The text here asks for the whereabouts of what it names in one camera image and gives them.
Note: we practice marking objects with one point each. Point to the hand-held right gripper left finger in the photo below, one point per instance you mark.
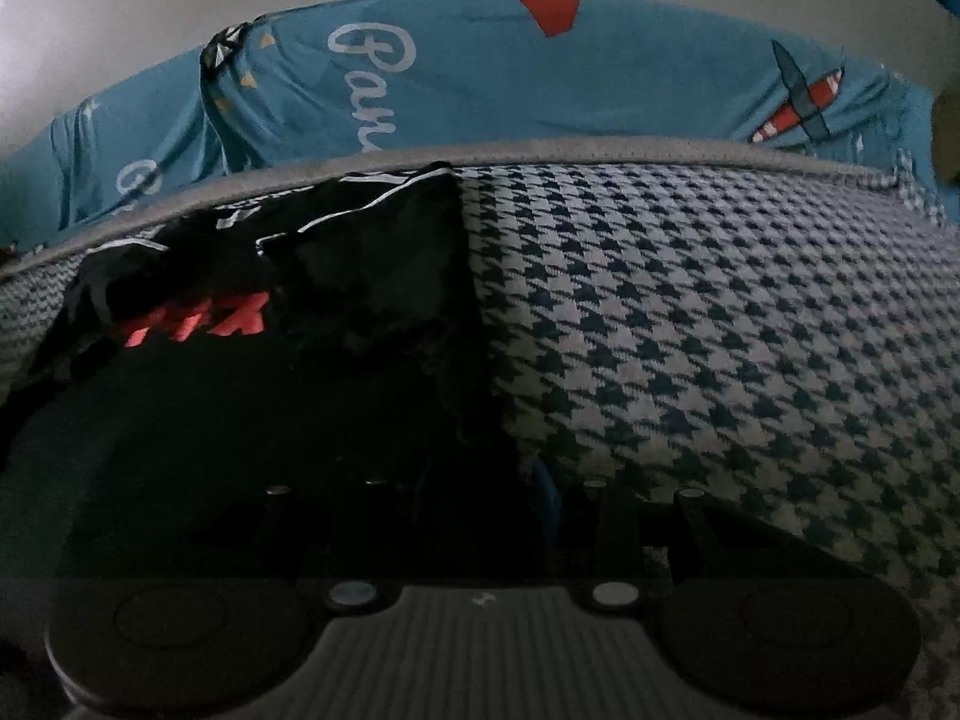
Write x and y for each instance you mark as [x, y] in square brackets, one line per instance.
[352, 540]

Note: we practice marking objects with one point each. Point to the black garment with red print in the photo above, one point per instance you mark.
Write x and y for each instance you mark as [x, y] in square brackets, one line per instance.
[300, 390]

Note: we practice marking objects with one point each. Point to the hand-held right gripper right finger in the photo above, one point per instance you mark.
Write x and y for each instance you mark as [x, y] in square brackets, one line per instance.
[546, 502]

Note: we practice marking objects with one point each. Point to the olive patterned cloth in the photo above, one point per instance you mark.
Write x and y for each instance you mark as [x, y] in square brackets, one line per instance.
[946, 142]

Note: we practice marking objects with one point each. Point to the blue printed bed sheet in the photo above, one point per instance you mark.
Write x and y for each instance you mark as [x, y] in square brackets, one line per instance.
[525, 82]

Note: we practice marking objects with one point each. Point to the houndstooth blanket with grey edge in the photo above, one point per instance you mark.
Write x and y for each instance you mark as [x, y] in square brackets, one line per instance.
[712, 315]

